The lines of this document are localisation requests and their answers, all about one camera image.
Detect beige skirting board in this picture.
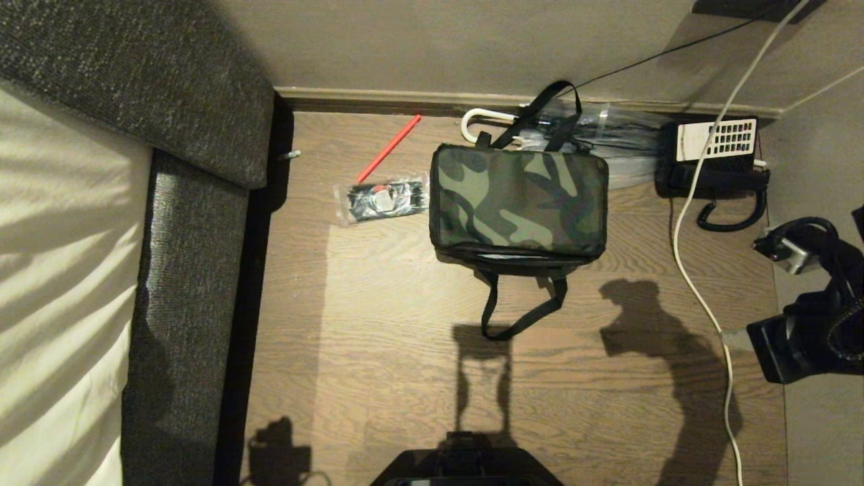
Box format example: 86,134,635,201
275,88,784,121

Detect white power cable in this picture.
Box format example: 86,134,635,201
670,0,811,486

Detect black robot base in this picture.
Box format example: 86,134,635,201
370,432,563,486

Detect white mattress sheet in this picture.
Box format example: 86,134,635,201
0,80,157,486

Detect grey fabric bed frame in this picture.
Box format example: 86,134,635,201
0,0,276,486

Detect plastic pack black cable ties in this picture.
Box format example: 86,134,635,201
334,174,431,228

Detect black wall socket plate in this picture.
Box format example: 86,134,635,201
688,0,828,26

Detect black telephone handset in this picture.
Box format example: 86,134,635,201
653,165,769,200

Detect camouflage fabric zip bag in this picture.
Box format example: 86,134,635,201
429,81,608,340

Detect black coiled telephone cord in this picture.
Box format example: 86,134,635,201
695,189,768,234

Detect red thin stick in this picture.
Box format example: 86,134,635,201
356,115,423,185

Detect clear umbrella white handle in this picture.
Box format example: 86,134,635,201
460,101,672,191

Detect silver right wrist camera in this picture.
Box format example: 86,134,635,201
769,236,812,276

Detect thin black cable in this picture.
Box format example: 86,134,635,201
570,13,763,95

